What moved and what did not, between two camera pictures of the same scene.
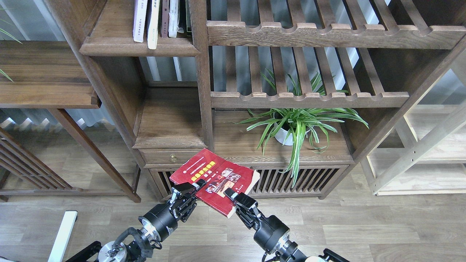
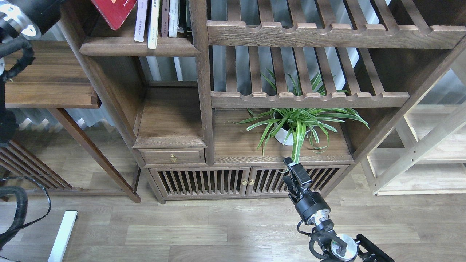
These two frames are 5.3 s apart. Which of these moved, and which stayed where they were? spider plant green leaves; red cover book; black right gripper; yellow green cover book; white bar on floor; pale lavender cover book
Moved: red cover book; black right gripper
Stayed: yellow green cover book; white bar on floor; pale lavender cover book; spider plant green leaves
